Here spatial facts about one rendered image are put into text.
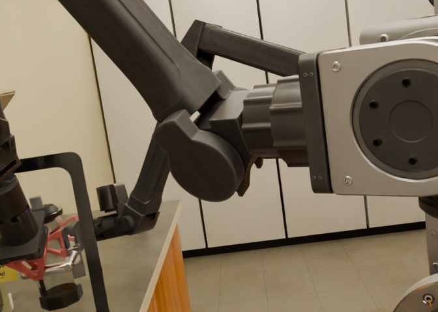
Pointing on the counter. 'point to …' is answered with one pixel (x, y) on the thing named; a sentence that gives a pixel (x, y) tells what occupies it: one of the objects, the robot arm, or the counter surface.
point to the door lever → (72, 257)
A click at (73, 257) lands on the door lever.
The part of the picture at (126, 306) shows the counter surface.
